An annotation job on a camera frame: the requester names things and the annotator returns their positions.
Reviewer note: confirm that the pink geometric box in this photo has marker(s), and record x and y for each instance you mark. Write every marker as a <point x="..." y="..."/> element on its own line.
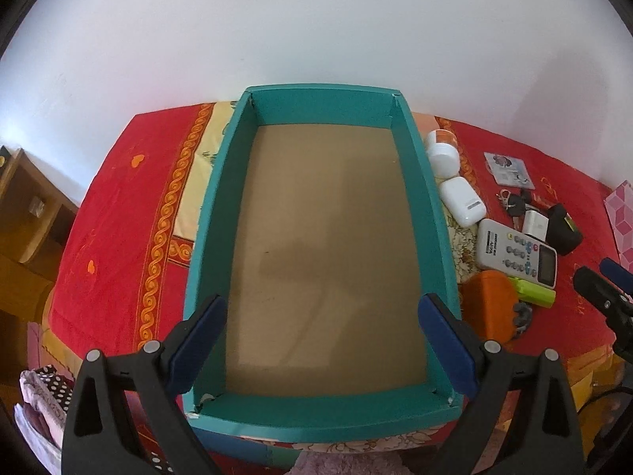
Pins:
<point x="619" y="208"/>

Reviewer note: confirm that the polka dot folded cloth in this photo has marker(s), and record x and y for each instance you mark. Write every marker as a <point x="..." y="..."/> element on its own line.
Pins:
<point x="41" y="417"/>

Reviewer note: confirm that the illustrated ID card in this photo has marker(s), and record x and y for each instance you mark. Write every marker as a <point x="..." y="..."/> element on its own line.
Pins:
<point x="508" y="171"/>

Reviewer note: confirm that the pink fluffy blanket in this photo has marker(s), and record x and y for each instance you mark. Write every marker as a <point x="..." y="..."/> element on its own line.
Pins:
<point x="320" y="463"/>

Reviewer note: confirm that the lime green utility knife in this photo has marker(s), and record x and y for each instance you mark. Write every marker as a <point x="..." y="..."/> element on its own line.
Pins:
<point x="533" y="293"/>

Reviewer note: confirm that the red patterned bedspread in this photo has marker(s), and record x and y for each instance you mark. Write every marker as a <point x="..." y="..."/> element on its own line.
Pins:
<point x="124" y="268"/>

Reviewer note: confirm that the white remote control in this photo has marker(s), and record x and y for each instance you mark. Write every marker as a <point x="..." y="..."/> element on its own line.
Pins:
<point x="499" y="247"/>

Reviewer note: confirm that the orange pouch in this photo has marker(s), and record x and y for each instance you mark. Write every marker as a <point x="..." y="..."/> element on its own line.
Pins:
<point x="487" y="305"/>

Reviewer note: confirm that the keys with black fob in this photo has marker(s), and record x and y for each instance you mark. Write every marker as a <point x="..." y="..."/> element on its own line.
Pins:
<point x="517" y="204"/>

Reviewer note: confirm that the teal cardboard box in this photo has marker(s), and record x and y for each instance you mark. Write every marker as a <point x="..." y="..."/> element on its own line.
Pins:
<point x="321" y="230"/>

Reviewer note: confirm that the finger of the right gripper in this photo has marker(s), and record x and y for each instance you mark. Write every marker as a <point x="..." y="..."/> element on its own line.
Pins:
<point x="603" y="296"/>
<point x="615" y="273"/>

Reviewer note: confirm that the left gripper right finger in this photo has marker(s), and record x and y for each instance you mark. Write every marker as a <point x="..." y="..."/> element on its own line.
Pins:
<point x="544" y="435"/>

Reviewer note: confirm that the white earbuds case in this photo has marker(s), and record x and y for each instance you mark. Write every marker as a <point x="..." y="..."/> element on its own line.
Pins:
<point x="463" y="203"/>

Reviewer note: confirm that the white plug charger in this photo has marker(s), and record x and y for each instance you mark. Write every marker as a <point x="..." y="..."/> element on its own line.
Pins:
<point x="535" y="224"/>

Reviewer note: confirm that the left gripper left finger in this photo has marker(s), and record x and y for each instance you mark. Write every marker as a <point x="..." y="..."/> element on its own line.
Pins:
<point x="99" y="434"/>

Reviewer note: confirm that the wooden shelf cabinet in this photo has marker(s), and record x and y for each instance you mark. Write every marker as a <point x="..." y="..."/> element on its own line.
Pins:
<point x="35" y="222"/>

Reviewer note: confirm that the white round jar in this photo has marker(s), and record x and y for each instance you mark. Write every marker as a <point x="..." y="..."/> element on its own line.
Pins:
<point x="444" y="160"/>

